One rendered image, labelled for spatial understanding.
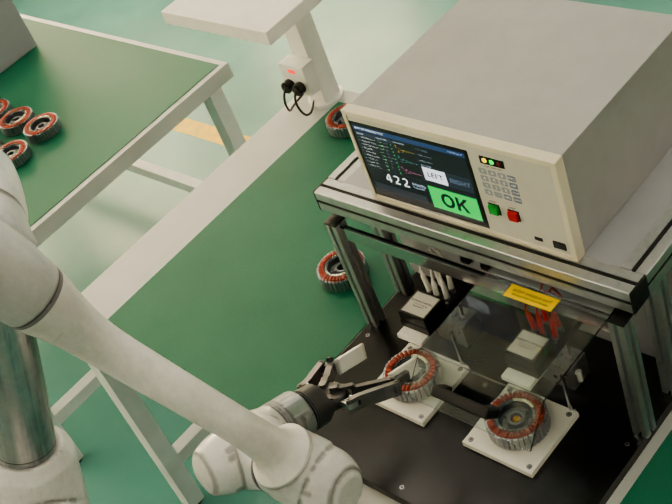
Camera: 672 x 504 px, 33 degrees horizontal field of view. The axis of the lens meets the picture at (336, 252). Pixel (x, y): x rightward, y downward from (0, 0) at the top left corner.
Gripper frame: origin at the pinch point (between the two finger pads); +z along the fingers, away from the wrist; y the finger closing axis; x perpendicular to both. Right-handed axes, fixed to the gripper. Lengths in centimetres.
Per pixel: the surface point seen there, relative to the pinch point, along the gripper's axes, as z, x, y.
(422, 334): 13.1, -1.9, -3.9
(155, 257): 15, 2, -94
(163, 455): 7, -52, -106
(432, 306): 15.7, 3.0, -2.3
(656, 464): 20.1, -22.1, 38.6
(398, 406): 6.2, -14.3, -7.0
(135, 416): 1, -37, -103
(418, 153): 9.4, 35.4, 8.7
